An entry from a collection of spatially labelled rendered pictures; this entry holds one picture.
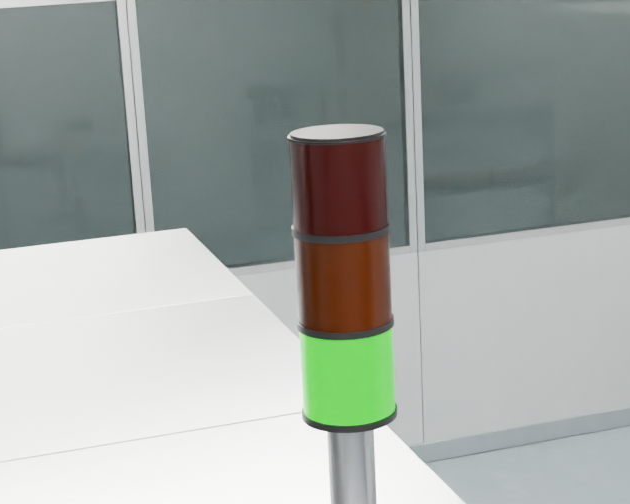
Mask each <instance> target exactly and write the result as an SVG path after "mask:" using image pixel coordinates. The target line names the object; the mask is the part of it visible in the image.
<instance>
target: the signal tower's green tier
mask: <svg viewBox="0 0 630 504"><path fill-rule="evenodd" d="M299 339H300V357H301V375H302V393H303V411H304V414H305V415H306V416H307V417H308V418H309V419H311V420H313V421H316V422H319V423H322V424H327V425H335V426H354V425H363V424H369V423H373V422H377V421H380V420H382V419H384V418H386V417H388V416H390V415H391V414H392V413H393V412H394V410H395V382H394V355H393V327H392V328H391V329H390V330H389V331H387V332H385V333H383V334H380V335H377V336H373V337H369V338H364V339H356V340H323V339H317V338H312V337H308V336H306V335H303V334H302V333H300V332H299Z"/></svg>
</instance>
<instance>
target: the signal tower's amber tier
mask: <svg viewBox="0 0 630 504"><path fill-rule="evenodd" d="M294 250H295V268H296V286H297V304H298V321H299V323H300V325H302V326H303V327H305V328H307V329H310V330H314V331H319V332H328V333H351V332H360V331H366V330H371V329H375V328H378V327H381V326H383V325H385V324H387V323H388V322H390V321H391V319H392V300H391V272H390V245H389V233H388V234H387V235H385V236H383V237H380V238H377V239H374V240H369V241H363V242H356V243H345V244H319V243H310V242H305V241H301V240H297V239H296V238H294Z"/></svg>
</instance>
